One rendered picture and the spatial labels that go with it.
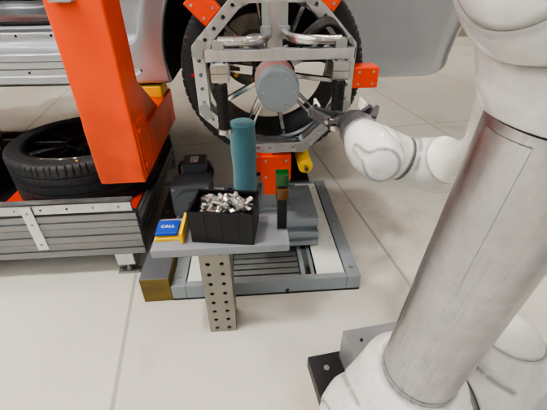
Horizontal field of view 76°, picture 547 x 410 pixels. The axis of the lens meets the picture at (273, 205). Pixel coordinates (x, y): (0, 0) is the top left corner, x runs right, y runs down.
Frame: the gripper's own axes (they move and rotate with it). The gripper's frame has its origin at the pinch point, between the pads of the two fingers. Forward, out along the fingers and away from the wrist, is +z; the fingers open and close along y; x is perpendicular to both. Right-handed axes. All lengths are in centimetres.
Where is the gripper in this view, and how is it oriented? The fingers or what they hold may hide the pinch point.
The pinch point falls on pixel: (338, 103)
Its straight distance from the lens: 110.1
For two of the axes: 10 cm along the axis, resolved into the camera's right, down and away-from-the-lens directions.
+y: 10.0, -0.5, 0.6
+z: -0.7, -5.5, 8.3
